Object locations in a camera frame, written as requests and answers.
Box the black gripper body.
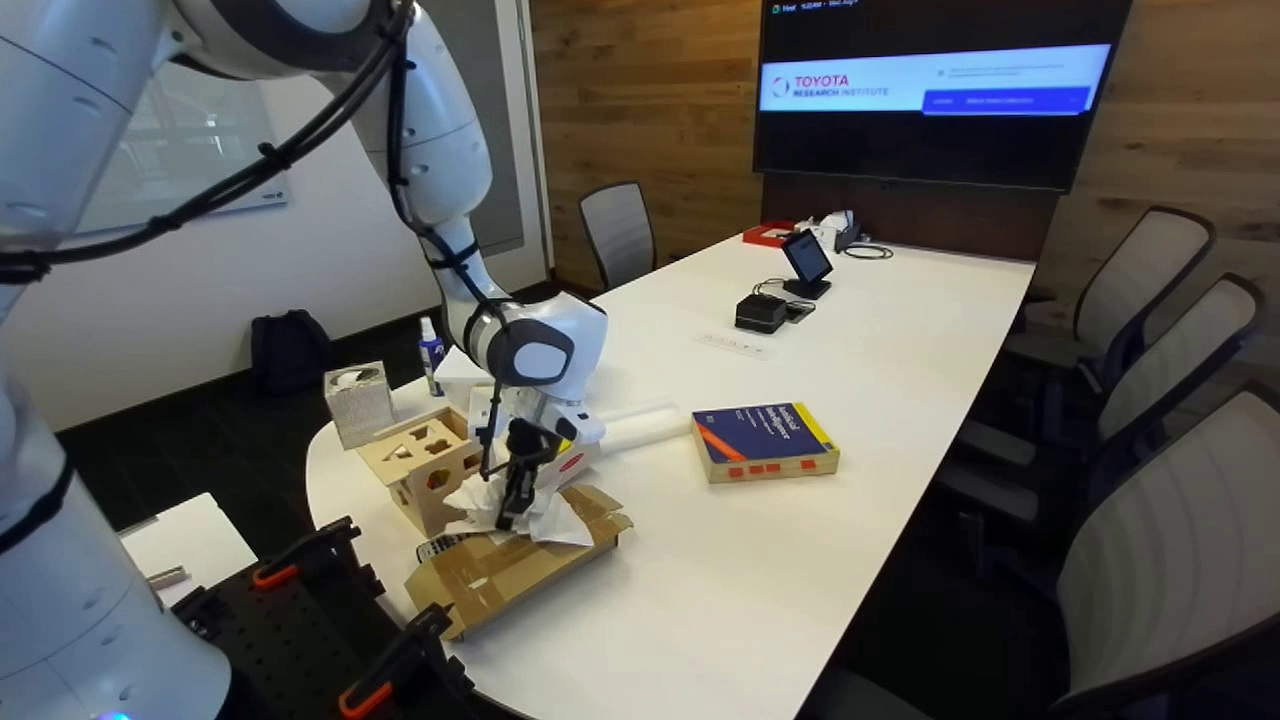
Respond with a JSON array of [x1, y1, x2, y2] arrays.
[[499, 417, 563, 471]]

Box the clear plastic bag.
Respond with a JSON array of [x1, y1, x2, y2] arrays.
[[439, 471, 599, 553]]

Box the open brown cardboard box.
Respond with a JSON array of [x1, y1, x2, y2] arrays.
[[406, 477, 636, 643]]

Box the wooden shape sorter box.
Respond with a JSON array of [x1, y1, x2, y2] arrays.
[[352, 404, 484, 534]]

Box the grey marbled tissue box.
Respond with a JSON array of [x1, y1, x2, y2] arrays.
[[322, 362, 401, 453]]

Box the flat red box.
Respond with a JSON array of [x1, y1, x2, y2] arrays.
[[740, 216, 801, 251]]

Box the small white tissue box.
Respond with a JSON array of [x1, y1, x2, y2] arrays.
[[814, 208, 862, 257]]

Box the blue hand sanitizer bottle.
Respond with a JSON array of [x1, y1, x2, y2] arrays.
[[417, 311, 447, 401]]

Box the black clamp orange tip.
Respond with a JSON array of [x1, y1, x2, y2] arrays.
[[247, 513, 366, 600], [332, 600, 460, 720]]

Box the grey office chair with armrests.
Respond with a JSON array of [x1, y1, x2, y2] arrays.
[[577, 180, 661, 294]]

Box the black perforated mounting board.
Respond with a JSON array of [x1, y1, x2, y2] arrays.
[[171, 528, 537, 720]]

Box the black bag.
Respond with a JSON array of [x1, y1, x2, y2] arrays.
[[247, 309, 336, 401]]

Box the black speakerphone device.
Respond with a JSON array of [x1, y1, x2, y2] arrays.
[[731, 289, 791, 335]]

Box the white paper sheet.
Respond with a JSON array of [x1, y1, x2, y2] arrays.
[[115, 487, 262, 612]]

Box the grey mesh office chair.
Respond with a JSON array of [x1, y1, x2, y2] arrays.
[[1010, 204, 1221, 404], [817, 385, 1280, 720], [936, 274, 1263, 528]]

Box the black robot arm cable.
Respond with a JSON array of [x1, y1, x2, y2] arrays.
[[0, 6, 517, 365]]

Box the wall mounted TV screen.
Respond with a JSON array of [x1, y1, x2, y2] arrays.
[[754, 0, 1138, 191]]

